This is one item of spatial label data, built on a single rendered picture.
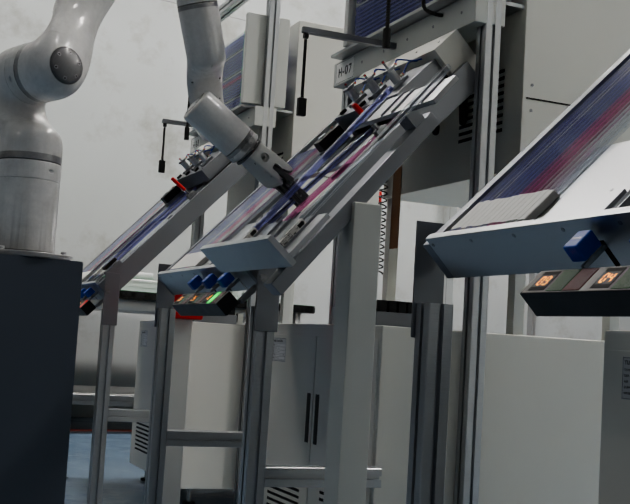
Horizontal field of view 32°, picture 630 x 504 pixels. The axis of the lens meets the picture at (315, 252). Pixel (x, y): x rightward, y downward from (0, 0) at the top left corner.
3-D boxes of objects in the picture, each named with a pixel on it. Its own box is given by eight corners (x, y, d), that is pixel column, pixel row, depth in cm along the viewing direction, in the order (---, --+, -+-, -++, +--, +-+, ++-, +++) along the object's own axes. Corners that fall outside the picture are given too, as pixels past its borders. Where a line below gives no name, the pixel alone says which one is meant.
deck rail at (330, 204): (264, 289, 224) (245, 266, 223) (261, 289, 226) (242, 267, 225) (483, 82, 247) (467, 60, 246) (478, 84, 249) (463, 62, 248)
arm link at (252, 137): (255, 125, 243) (265, 134, 244) (242, 131, 251) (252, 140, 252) (233, 153, 240) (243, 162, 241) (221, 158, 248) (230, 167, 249)
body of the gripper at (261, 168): (262, 133, 243) (298, 166, 246) (247, 139, 252) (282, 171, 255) (242, 157, 241) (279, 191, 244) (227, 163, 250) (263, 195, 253)
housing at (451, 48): (470, 98, 248) (433, 49, 245) (375, 131, 293) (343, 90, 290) (492, 77, 251) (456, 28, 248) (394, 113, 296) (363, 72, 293)
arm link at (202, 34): (169, 14, 250) (192, 144, 255) (180, 5, 235) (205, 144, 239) (207, 8, 253) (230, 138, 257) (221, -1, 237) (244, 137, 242)
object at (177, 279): (261, 289, 226) (239, 263, 224) (174, 295, 287) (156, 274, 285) (265, 285, 226) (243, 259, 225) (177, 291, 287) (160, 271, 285)
